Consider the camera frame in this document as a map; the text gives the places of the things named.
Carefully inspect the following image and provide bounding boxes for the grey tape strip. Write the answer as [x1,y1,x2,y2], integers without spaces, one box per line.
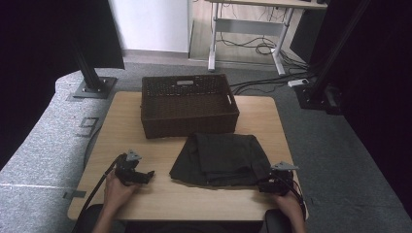
[62,189,87,201]

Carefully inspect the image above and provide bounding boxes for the slanted black metal stand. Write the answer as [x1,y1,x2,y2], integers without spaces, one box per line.
[309,0,372,98]

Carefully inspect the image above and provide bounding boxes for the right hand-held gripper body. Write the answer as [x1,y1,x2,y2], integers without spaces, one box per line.
[266,161,299,196]

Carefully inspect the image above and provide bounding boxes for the black panel under desk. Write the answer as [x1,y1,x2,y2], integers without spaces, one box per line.
[289,8,328,64]

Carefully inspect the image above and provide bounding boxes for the white panel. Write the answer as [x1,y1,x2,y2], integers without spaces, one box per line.
[108,0,192,54]

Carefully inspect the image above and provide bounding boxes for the black pants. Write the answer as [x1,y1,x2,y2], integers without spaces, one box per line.
[168,131,273,189]

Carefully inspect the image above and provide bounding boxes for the person's left hand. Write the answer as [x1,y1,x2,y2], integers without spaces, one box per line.
[103,170,142,212]

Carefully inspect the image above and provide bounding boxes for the long black floor cables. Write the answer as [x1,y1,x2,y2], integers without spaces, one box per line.
[228,72,318,96]

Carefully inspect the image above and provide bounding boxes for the person's right hand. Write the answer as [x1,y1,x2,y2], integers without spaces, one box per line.
[273,190,305,221]

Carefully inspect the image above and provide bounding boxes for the white power strip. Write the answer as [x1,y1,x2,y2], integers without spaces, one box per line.
[287,78,310,88]

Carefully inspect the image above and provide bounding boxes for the brown wicker basket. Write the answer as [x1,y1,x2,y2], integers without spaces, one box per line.
[140,74,241,140]

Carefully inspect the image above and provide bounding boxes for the black metal stand with base plate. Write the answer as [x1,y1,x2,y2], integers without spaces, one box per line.
[68,33,118,100]

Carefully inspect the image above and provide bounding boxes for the black curtain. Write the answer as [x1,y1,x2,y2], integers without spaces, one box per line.
[310,0,412,218]
[0,0,125,170]

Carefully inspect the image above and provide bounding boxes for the black stand base box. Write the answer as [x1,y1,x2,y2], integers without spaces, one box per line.
[293,82,345,117]

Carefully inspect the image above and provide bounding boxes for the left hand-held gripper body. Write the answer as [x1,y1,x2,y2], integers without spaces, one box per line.
[114,149,145,186]

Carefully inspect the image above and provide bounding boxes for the tangle of black cables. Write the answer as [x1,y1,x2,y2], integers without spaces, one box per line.
[216,34,309,71]

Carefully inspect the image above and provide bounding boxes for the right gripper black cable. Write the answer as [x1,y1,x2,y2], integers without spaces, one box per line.
[271,173,308,224]

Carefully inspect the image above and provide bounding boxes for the desk with white metal frame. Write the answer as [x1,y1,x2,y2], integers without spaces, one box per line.
[204,0,328,77]

